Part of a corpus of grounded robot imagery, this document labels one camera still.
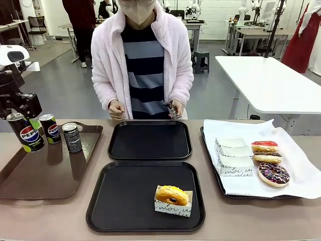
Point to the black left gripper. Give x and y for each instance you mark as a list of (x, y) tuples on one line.
[(10, 84)]

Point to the white lettered paper donut box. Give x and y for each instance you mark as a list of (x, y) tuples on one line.
[(173, 209)]

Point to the small black serving tray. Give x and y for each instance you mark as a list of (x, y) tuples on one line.
[(150, 140)]

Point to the grey lab table with robots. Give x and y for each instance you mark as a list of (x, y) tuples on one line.
[(253, 35)]

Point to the grey plastic stool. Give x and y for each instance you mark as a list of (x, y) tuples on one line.
[(200, 61)]

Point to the large black serving tray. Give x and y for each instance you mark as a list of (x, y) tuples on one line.
[(125, 198)]

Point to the chocolate donut with sprinkles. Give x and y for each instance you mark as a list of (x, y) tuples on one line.
[(273, 174)]

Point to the person in pink jacket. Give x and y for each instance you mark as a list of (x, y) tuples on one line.
[(145, 70)]

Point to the black camera stand pole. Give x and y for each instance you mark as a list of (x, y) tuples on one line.
[(274, 27)]

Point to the silver metal tongs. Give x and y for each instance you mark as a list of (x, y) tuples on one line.
[(171, 110)]

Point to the person's left forearm pink sleeve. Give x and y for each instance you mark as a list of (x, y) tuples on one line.
[(183, 85)]

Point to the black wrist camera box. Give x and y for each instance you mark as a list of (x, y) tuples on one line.
[(32, 104)]

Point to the plain chocolate glazed donut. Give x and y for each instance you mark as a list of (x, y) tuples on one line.
[(267, 157)]

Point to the white rectangular table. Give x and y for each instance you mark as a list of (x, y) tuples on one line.
[(270, 82)]

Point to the yellow glazed donut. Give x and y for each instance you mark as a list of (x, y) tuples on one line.
[(170, 193)]

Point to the black office chair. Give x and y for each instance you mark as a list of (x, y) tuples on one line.
[(37, 28)]

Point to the background person in dark clothes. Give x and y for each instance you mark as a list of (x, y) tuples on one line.
[(80, 25)]

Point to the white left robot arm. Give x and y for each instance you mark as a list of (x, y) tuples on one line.
[(10, 54)]

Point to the black tray under white paper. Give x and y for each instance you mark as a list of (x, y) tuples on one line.
[(210, 160)]

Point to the person's right hand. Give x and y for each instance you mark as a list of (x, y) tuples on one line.
[(116, 110)]

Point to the large black Pepsi can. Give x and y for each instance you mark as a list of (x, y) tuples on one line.
[(27, 136)]

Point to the white paper sheet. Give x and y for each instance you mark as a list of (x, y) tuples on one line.
[(296, 155)]

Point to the beige face mask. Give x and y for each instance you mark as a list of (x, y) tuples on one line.
[(136, 12)]

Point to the person's left hand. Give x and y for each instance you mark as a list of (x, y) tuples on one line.
[(178, 106)]

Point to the person's right forearm pink sleeve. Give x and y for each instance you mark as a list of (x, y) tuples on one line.
[(104, 85)]

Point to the small black Pepsi can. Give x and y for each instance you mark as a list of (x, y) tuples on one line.
[(51, 130)]

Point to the grey lab table with monitor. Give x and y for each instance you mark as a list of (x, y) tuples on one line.
[(194, 30)]

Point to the black can with text side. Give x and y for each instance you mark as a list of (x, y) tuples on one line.
[(72, 139)]

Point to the red glazed donut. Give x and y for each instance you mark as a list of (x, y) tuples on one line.
[(264, 145)]

